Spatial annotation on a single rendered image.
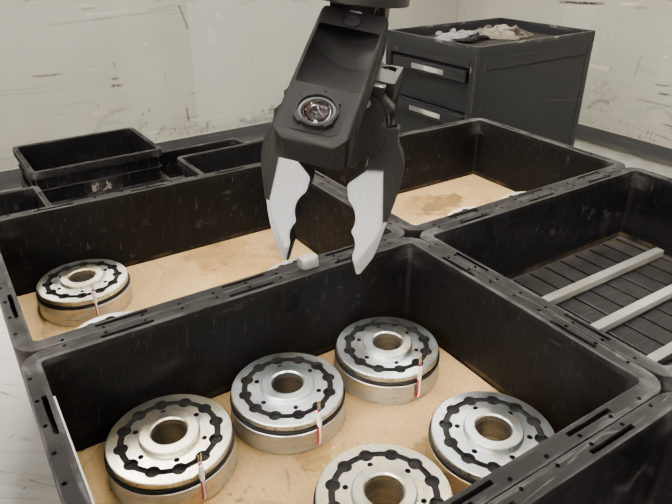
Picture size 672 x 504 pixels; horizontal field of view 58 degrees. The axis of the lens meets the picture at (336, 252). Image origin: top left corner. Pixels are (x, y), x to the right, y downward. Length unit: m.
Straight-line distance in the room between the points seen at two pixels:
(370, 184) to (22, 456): 0.53
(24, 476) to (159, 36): 3.15
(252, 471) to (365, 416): 0.12
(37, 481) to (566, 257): 0.70
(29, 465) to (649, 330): 0.71
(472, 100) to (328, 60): 1.70
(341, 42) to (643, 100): 3.76
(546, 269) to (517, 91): 1.43
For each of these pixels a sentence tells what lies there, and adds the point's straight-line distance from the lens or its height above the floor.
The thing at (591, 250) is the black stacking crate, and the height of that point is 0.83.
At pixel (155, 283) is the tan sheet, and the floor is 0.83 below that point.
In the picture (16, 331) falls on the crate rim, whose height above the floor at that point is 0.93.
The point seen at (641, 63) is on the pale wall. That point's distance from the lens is 4.10.
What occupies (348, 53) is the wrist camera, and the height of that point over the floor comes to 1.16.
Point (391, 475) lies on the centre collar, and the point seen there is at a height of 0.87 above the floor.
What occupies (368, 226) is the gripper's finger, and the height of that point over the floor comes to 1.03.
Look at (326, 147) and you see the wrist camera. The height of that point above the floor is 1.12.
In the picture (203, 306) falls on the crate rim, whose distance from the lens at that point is 0.56.
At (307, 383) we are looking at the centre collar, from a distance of 0.56.
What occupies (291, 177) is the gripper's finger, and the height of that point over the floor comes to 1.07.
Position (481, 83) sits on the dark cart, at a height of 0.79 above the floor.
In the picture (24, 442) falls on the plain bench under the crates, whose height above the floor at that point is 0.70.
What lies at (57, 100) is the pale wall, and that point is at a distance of 3.63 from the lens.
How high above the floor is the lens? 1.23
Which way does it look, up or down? 28 degrees down
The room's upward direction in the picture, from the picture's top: straight up
